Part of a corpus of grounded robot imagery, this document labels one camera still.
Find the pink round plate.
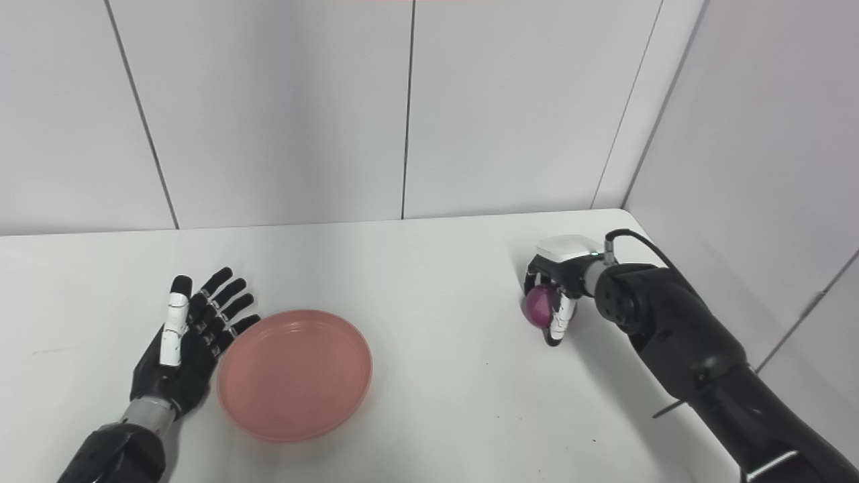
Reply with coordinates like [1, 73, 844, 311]
[216, 309, 374, 443]

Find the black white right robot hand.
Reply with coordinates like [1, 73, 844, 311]
[523, 235, 601, 347]

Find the purple red onion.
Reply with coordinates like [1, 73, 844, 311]
[524, 283, 561, 329]

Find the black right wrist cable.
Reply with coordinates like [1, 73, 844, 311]
[604, 229, 680, 272]

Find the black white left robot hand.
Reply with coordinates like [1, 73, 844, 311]
[130, 267, 261, 420]

